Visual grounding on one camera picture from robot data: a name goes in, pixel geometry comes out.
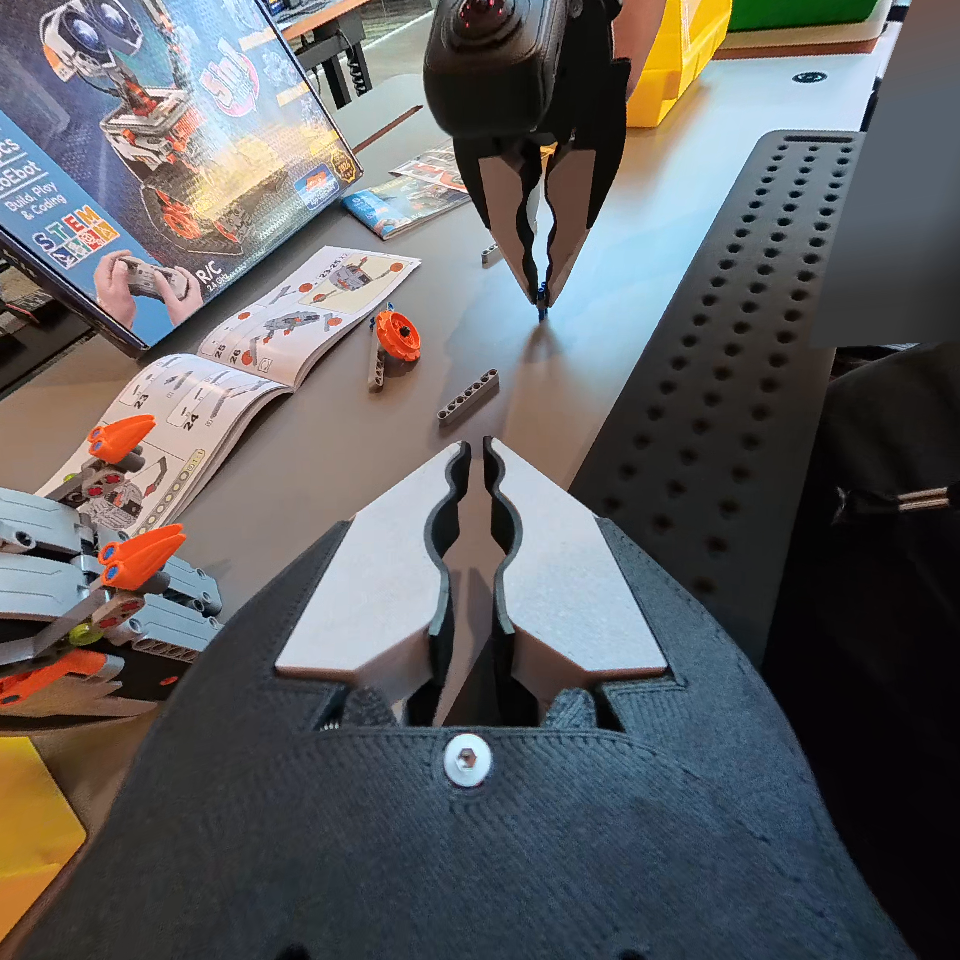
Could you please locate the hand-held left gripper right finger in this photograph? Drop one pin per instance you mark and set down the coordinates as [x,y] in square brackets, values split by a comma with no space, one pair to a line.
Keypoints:
[577,600]

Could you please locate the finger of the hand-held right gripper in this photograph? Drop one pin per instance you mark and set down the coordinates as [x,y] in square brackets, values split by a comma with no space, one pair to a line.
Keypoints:
[571,202]
[501,202]

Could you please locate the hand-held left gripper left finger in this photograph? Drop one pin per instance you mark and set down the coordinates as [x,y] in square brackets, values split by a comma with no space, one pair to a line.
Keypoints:
[352,600]

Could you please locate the blue connector pin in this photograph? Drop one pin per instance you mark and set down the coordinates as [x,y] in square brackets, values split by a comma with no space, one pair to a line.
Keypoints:
[541,307]

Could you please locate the grey desk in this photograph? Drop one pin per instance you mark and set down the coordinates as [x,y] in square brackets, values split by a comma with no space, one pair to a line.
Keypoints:
[337,465]

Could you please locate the person's right hand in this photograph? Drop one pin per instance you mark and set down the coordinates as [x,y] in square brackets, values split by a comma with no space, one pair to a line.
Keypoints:
[641,37]

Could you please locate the red printed leaflet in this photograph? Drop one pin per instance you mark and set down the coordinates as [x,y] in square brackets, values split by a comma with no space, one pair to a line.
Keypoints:
[435,169]

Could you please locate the small blue booklet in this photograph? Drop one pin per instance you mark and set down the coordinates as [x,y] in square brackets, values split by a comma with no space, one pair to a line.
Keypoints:
[397,210]

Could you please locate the yellow plastic bin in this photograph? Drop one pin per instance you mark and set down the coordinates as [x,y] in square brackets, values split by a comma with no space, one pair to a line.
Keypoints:
[30,825]
[675,67]

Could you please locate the orange toy wheel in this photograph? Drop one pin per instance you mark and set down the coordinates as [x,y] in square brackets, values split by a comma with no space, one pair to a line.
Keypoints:
[397,337]

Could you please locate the short grey perforated beam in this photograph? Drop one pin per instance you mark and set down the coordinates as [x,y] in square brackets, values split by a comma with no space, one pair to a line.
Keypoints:
[469,397]

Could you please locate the black perforated panel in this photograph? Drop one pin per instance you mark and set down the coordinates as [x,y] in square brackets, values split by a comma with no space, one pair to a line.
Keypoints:
[735,375]

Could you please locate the open instruction booklet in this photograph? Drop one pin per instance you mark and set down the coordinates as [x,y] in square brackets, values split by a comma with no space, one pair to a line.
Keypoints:
[225,375]

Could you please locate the grey orange toy robot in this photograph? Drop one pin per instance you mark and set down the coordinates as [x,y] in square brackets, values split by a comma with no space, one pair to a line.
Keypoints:
[90,600]

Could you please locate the green bin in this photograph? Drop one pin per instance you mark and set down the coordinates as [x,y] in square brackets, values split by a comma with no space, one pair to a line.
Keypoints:
[802,13]

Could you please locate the blue toy kit box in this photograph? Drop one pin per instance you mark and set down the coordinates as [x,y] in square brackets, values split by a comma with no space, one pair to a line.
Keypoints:
[187,112]

